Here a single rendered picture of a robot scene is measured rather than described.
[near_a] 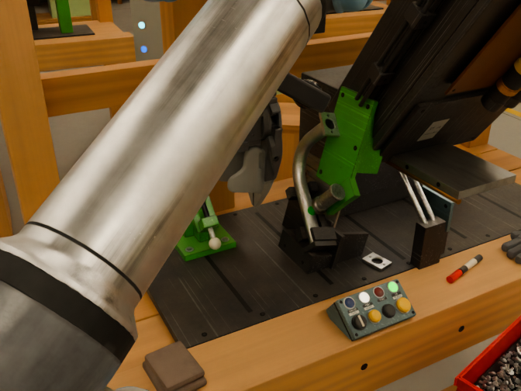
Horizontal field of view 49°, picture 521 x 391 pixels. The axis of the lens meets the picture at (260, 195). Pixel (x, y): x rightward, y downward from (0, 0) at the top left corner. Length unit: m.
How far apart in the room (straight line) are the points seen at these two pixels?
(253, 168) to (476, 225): 0.93
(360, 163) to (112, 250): 0.96
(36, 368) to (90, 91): 1.15
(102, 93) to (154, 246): 1.10
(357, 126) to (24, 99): 0.69
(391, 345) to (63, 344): 0.94
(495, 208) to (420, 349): 0.54
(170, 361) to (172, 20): 0.73
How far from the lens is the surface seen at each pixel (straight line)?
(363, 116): 1.18
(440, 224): 1.29
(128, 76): 1.41
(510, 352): 1.20
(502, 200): 1.68
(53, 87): 1.38
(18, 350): 0.28
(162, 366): 1.01
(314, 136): 1.25
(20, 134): 1.31
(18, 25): 1.25
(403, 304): 1.15
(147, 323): 1.18
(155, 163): 0.32
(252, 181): 0.69
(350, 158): 1.20
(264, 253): 1.32
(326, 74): 1.46
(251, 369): 1.04
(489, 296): 1.31
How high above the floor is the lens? 1.63
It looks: 28 degrees down
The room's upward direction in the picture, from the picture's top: straight up
